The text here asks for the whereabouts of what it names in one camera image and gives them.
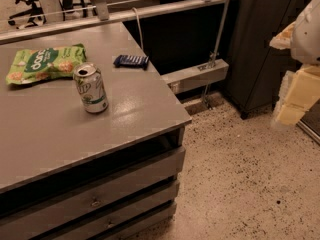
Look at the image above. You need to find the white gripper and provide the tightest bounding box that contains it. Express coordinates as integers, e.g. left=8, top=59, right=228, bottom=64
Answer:
left=269, top=0, right=320, bottom=126

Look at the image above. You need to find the silver green 7up can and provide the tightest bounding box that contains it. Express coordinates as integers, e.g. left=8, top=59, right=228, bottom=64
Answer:
left=73, top=62, right=108, bottom=113

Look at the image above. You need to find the dark grey cabinet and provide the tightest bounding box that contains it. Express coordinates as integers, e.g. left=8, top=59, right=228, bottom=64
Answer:
left=221, top=0, right=311, bottom=119

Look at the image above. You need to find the blue wrapped candy bar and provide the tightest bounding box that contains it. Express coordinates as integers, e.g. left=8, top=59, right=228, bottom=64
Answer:
left=113, top=55, right=149, bottom=69

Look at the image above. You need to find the grey drawer cabinet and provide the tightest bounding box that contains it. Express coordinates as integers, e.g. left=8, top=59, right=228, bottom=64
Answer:
left=0, top=129, right=185, bottom=240

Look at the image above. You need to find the green snack chip bag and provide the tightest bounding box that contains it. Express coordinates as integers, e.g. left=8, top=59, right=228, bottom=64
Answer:
left=6, top=44, right=86, bottom=85

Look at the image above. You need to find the black office chair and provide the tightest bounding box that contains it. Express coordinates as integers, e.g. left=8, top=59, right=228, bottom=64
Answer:
left=0, top=0, right=47, bottom=27

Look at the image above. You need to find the grey metal rail frame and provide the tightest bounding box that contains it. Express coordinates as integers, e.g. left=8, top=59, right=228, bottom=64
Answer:
left=0, top=0, right=230, bottom=105

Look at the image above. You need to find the white cable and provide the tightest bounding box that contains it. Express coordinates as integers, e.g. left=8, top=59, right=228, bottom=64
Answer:
left=131, top=6, right=145, bottom=52

